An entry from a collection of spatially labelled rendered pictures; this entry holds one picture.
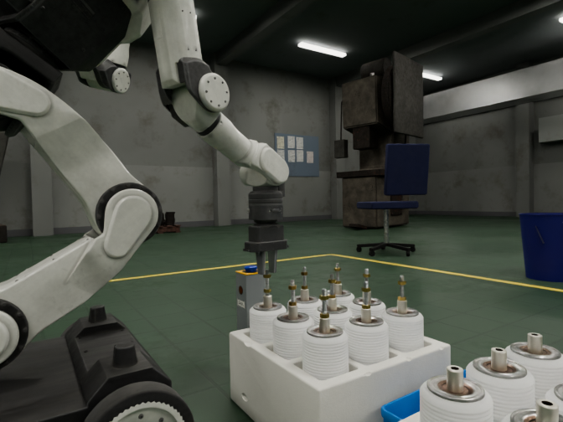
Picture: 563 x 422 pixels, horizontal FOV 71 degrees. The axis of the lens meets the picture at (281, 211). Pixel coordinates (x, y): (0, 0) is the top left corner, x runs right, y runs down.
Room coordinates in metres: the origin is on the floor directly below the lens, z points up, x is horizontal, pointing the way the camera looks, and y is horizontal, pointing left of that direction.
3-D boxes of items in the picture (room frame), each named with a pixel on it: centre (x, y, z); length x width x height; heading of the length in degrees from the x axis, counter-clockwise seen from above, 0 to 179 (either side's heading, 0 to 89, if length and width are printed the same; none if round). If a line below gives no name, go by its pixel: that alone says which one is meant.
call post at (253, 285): (1.17, 0.10, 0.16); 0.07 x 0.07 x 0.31; 32
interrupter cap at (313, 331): (0.81, -0.08, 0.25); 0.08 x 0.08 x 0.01
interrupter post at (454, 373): (0.55, -0.24, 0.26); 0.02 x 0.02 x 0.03
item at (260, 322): (1.01, 0.04, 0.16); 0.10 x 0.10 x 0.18
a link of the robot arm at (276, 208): (1.01, 0.04, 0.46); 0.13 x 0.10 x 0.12; 130
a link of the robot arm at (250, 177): (1.02, 0.04, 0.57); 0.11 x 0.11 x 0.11; 50
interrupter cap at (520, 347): (0.68, -0.44, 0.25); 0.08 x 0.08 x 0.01
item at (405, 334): (0.93, -0.28, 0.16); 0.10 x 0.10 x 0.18
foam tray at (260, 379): (0.97, -0.12, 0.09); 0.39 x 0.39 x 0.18; 32
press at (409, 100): (7.26, -1.75, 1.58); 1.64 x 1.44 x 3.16; 124
